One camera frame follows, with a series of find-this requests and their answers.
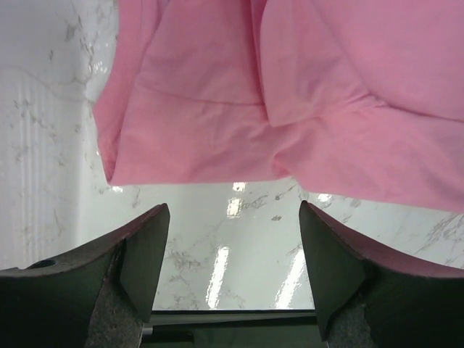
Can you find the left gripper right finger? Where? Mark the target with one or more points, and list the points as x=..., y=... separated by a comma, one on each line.
x=367, y=294

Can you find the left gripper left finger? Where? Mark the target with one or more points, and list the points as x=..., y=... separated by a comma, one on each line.
x=99, y=294

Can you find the pink t-shirt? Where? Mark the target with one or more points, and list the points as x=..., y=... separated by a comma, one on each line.
x=355, y=98

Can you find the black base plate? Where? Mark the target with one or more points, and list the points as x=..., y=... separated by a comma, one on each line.
x=232, y=328

